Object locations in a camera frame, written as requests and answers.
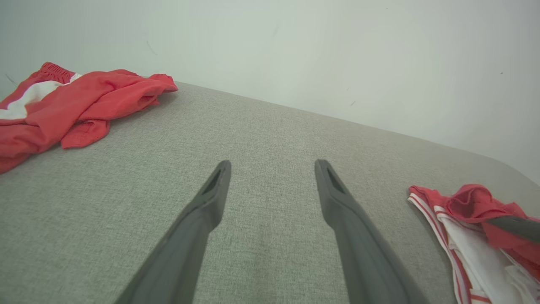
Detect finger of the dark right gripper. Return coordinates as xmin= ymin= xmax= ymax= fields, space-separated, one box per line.
xmin=485 ymin=216 xmax=540 ymax=244

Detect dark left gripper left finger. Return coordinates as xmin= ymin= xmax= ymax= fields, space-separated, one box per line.
xmin=114 ymin=160 xmax=232 ymax=304

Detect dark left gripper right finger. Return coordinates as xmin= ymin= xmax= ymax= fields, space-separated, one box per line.
xmin=314 ymin=159 xmax=429 ymax=304

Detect red white basketball jersey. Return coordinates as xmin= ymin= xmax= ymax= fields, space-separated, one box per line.
xmin=408 ymin=184 xmax=540 ymax=304

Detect red white basketball shorts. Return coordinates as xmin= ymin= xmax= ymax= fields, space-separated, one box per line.
xmin=0 ymin=62 xmax=178 ymax=174

